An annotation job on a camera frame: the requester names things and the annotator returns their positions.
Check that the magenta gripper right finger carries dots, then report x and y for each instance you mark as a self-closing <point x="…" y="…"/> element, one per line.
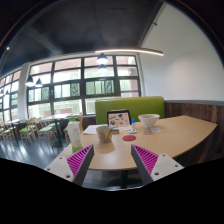
<point x="151" y="166"/>

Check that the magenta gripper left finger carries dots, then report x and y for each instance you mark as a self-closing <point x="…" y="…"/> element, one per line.
<point x="74" y="167"/>

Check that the red round coaster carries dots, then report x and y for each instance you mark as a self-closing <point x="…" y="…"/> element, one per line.
<point x="129" y="137"/>

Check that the white plastic bottle green label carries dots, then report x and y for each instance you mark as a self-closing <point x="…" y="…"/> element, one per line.
<point x="74" y="135"/>

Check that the white paper sheet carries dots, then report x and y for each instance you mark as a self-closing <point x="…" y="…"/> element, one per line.
<point x="91" y="129"/>

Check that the white ceramic bowl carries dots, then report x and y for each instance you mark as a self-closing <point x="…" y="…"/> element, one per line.
<point x="149" y="120"/>

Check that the beige ceramic mug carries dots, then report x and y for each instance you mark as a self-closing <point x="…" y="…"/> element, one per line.
<point x="104" y="133"/>

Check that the small blue-capped bottle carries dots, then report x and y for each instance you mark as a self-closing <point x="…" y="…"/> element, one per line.
<point x="133" y="122"/>

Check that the wooden dining table background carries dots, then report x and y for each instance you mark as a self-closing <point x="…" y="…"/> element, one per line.
<point x="56" y="118"/>

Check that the black framed picture stand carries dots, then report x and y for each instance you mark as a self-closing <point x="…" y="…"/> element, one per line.
<point x="119" y="118"/>

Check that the green upholstered booth bench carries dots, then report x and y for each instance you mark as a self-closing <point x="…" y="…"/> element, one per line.
<point x="135" y="105"/>

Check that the large black-framed window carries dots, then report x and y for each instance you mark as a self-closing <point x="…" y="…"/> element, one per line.
<point x="73" y="85"/>

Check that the black pendant lamp left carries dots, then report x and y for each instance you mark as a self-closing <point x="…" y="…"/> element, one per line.
<point x="29" y="81"/>

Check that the black pendant lamp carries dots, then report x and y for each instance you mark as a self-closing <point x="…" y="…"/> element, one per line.
<point x="29" y="81"/>
<point x="102" y="59"/>

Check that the long linear ceiling lamp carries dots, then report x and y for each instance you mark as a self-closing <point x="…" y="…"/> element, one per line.
<point x="132" y="50"/>

